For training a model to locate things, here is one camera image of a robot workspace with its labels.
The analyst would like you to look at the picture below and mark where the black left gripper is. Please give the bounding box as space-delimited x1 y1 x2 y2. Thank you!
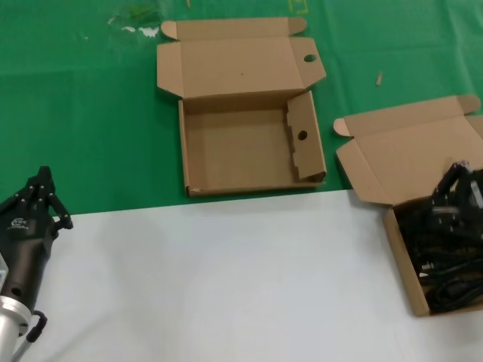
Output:
0 166 75 308

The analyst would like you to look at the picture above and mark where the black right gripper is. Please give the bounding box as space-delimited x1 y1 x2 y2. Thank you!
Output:
429 160 483 242

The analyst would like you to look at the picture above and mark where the cardboard box with round holes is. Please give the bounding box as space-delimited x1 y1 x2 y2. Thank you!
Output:
155 17 328 199

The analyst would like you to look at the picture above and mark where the green table mat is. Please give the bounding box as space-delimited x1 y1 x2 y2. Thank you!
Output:
0 0 483 219

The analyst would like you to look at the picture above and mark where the pile of black power cords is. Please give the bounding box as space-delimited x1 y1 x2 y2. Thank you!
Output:
394 195 483 316

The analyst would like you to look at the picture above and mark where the open cardboard box of cords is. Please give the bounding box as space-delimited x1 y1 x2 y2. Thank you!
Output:
332 94 483 318

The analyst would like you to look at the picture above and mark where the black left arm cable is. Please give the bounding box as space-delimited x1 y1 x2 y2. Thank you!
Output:
11 308 49 362

